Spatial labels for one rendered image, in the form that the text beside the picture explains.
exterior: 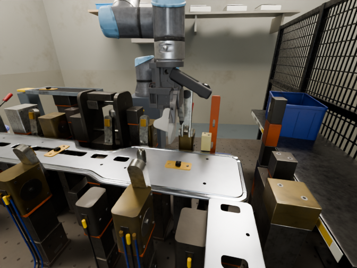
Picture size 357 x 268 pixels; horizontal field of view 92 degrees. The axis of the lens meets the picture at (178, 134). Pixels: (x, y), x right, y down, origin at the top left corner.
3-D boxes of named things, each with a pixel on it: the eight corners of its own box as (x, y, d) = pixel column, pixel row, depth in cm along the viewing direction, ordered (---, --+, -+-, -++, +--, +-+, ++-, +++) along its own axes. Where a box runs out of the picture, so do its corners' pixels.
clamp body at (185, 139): (177, 203, 80) (177, 134, 66) (181, 189, 89) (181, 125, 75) (191, 206, 79) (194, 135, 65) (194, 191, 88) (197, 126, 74)
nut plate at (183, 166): (164, 167, 55) (164, 164, 55) (167, 160, 58) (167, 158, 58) (190, 170, 53) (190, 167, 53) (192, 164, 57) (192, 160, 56)
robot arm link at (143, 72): (137, 77, 114) (135, 55, 108) (158, 77, 115) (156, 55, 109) (134, 80, 103) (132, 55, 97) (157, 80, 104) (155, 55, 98)
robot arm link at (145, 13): (142, 11, 52) (137, 0, 42) (179, 12, 53) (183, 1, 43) (144, 41, 55) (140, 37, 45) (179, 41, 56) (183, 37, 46)
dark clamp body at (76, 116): (86, 185, 92) (68, 116, 77) (100, 172, 103) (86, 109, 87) (98, 187, 91) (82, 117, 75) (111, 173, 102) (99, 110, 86)
